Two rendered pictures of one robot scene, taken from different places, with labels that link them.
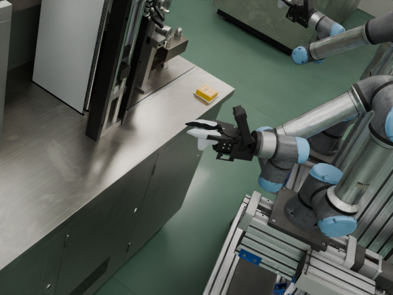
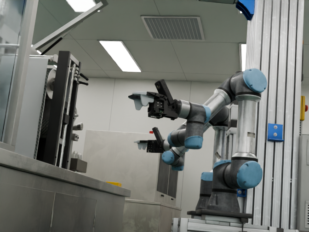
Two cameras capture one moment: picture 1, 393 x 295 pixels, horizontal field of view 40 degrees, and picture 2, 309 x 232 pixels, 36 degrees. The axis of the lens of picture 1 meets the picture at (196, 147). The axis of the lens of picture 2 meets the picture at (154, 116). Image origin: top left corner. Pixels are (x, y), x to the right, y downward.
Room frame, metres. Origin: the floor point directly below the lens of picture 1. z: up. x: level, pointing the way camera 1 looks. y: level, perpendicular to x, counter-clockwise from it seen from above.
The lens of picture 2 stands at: (-0.67, 0.15, 0.76)
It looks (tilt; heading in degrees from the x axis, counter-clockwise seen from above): 12 degrees up; 353
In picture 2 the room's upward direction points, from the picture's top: 6 degrees clockwise
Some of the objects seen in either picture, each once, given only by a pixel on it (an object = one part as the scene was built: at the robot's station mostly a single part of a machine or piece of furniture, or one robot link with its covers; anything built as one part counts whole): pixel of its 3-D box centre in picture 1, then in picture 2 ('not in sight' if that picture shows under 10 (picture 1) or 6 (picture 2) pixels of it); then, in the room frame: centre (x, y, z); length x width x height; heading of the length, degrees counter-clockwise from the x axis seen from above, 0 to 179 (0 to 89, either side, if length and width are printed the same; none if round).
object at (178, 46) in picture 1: (139, 28); (48, 163); (2.05, 0.41, 1.00); 0.40 x 0.16 x 0.06; 71
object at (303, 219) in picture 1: (308, 206); (223, 200); (1.50, -0.45, 0.87); 0.15 x 0.15 x 0.10
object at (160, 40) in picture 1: (151, 55); (69, 150); (1.78, 0.29, 1.05); 0.06 x 0.05 x 0.31; 71
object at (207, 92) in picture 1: (207, 92); (113, 184); (1.90, 0.04, 0.91); 0.07 x 0.07 x 0.02; 71
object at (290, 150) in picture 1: (288, 149); (196, 113); (1.29, -0.25, 1.21); 0.11 x 0.08 x 0.09; 109
